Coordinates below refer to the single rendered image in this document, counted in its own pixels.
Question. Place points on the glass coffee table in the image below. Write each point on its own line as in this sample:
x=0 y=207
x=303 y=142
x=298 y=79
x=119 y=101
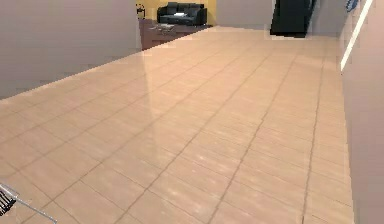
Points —
x=163 y=28

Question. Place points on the white pillow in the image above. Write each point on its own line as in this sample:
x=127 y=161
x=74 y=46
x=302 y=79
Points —
x=179 y=14

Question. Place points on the black sofa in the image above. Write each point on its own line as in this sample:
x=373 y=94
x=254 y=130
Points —
x=186 y=13

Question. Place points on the black chair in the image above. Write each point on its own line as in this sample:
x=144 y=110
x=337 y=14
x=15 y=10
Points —
x=140 y=10

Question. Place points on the black cabinet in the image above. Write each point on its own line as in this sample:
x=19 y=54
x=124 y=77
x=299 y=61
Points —
x=290 y=16

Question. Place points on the blue framed wall picture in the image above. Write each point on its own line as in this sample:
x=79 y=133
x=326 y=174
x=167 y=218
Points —
x=352 y=4

